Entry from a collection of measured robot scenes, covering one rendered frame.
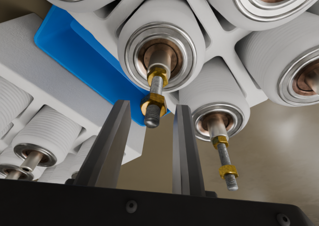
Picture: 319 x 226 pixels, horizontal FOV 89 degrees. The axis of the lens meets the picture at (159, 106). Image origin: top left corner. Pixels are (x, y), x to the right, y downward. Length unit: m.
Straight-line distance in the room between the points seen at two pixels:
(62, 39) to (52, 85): 0.11
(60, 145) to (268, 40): 0.37
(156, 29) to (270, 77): 0.13
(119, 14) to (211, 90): 0.15
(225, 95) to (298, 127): 0.55
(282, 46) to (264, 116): 0.45
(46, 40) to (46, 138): 0.19
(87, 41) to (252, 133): 0.62
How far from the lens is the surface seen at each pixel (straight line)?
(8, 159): 0.48
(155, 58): 0.16
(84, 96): 0.41
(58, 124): 0.38
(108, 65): 0.47
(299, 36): 0.22
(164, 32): 0.17
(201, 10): 0.24
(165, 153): 0.75
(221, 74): 0.26
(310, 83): 0.23
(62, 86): 0.40
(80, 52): 0.44
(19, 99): 0.40
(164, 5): 0.18
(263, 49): 0.24
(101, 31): 0.26
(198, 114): 0.22
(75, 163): 0.41
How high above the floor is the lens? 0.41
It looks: 50 degrees down
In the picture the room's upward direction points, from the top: 174 degrees counter-clockwise
